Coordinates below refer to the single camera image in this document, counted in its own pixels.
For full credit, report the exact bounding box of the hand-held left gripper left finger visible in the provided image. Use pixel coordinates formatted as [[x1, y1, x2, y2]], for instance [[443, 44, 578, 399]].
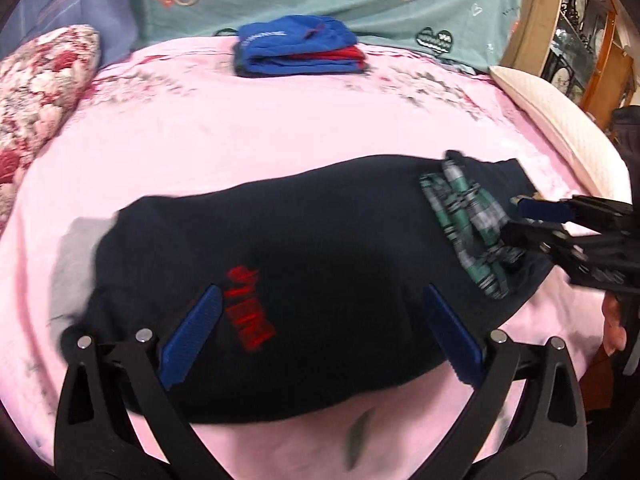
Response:
[[54, 283, 227, 480]]

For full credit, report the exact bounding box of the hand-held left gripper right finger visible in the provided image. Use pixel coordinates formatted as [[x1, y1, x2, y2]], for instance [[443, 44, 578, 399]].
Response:
[[421, 284, 587, 480]]

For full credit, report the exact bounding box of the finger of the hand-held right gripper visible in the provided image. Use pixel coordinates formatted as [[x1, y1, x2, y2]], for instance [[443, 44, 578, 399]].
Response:
[[510, 194, 581, 224], [500, 221, 572, 260]]

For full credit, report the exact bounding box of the dark navy sweatshirt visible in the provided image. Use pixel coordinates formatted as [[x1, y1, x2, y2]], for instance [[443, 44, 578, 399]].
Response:
[[59, 150, 557, 425]]

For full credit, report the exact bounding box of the person's right hand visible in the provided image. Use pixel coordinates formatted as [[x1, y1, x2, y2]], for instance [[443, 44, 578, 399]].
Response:
[[601, 292, 629, 357]]

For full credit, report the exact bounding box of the white textured pillow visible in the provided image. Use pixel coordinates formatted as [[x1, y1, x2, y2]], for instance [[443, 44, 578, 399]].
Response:
[[489, 65, 634, 202]]

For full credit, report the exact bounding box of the grey cloth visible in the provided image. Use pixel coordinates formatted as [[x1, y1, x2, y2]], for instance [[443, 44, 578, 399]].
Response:
[[50, 214, 122, 325]]

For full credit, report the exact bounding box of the wooden glass display cabinet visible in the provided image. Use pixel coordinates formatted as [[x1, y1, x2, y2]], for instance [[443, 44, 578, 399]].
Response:
[[500, 0, 640, 128]]

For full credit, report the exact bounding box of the pink bed sheet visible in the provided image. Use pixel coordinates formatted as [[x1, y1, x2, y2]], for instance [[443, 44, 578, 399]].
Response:
[[0, 35, 633, 480]]

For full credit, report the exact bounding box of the red folded garment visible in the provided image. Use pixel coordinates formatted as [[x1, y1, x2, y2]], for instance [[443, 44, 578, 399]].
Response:
[[295, 46, 365, 67]]

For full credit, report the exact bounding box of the red white floral pillow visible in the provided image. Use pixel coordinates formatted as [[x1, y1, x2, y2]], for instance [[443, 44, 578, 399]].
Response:
[[0, 24, 104, 233]]

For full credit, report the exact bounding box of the blue folded garment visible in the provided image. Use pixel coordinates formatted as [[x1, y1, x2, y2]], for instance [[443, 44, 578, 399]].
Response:
[[235, 15, 368, 79]]

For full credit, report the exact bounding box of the blue striped cloth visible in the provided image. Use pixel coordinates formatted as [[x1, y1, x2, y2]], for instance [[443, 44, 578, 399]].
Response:
[[0, 0, 147, 67]]

